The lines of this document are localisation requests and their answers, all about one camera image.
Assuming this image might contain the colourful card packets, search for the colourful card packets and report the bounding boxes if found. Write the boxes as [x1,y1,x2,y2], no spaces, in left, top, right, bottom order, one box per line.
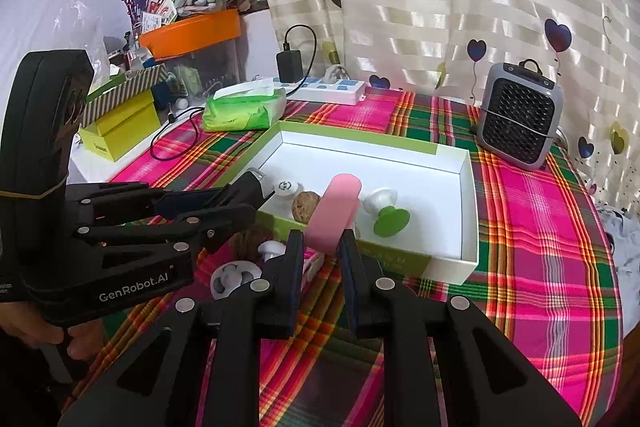
[140,0,178,32]

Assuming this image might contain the plaid tablecloth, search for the plaid tablecloth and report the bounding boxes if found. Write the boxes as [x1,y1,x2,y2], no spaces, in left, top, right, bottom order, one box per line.
[60,87,626,427]

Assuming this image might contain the dark blue box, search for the dark blue box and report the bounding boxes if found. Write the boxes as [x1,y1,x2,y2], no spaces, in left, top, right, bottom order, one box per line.
[150,81,177,108]

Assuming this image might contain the yellow cardboard box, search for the yellow cardboard box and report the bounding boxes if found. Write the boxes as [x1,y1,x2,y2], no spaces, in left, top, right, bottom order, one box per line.
[79,89,163,162]

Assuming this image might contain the white and green suction stand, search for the white and green suction stand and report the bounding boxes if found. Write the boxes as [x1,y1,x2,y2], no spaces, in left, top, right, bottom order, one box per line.
[362,188,412,239]

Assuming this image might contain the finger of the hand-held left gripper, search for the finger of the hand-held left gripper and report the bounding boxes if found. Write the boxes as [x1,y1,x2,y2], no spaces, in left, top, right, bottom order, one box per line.
[75,203,257,258]
[67,182,236,228]

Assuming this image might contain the white power strip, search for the white power strip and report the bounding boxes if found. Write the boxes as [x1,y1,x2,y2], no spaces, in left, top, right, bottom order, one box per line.
[260,74,368,106]

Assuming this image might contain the green tissue pack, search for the green tissue pack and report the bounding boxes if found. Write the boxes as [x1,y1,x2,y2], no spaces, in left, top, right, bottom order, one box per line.
[201,82,288,132]

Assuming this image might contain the small white jar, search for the small white jar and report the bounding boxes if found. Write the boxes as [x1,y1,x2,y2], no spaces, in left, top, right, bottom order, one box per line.
[272,179,302,200]

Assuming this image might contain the clear plastic container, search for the clear plastic container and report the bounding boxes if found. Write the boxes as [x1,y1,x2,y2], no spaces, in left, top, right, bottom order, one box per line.
[162,42,241,102]

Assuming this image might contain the orange tray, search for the orange tray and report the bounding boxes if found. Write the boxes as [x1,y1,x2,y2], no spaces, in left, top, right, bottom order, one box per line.
[138,8,242,60]

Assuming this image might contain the black charger adapter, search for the black charger adapter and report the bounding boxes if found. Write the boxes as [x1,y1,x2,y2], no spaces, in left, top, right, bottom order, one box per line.
[276,49,304,84]

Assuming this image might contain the white round face toy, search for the white round face toy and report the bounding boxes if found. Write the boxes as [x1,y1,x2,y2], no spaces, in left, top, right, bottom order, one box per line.
[209,259,261,303]

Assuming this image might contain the person's left hand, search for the person's left hand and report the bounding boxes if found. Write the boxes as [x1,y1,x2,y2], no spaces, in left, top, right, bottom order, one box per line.
[0,302,106,360]

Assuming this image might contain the white spinning top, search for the white spinning top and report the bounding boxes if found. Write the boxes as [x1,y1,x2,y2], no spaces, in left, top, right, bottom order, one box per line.
[256,240,287,264]

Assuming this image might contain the green and white cardboard box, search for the green and white cardboard box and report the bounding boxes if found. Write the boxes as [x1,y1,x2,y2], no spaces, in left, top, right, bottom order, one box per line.
[227,119,480,285]

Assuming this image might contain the brown walnut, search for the brown walnut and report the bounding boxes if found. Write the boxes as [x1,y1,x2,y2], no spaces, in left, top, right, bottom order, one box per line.
[291,191,322,224]
[235,227,273,268]

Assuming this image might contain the pink plastic clip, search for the pink plastic clip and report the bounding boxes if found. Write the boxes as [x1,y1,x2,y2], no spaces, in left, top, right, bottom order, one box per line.
[300,252,326,283]

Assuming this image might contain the black charger cable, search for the black charger cable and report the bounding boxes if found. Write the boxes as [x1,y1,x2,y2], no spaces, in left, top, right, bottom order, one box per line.
[282,24,319,82]

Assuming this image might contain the clear plastic bag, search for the clear plastic bag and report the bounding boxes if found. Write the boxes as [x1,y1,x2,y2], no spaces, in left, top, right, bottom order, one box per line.
[55,0,108,72]

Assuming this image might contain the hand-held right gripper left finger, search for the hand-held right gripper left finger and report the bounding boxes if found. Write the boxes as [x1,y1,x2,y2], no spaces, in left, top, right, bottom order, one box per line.
[57,229,307,427]

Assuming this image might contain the grey blue cloth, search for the grey blue cloth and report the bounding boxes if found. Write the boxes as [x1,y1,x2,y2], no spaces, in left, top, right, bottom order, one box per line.
[595,202,640,308]

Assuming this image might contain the thin black cable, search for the thin black cable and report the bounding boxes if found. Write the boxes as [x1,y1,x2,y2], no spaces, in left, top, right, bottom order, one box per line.
[150,104,208,162]

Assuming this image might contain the pink oblong case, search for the pink oblong case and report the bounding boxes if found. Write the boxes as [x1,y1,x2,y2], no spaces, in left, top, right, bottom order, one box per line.
[305,174,362,254]

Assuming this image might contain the white plug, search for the white plug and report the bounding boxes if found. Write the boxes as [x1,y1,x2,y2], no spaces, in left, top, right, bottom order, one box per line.
[320,64,351,82]

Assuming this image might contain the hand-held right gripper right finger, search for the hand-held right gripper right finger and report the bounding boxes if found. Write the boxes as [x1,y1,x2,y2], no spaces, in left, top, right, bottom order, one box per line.
[337,229,583,427]

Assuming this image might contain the grey portable heater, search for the grey portable heater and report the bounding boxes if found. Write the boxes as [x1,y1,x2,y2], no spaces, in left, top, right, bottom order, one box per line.
[475,59,565,172]

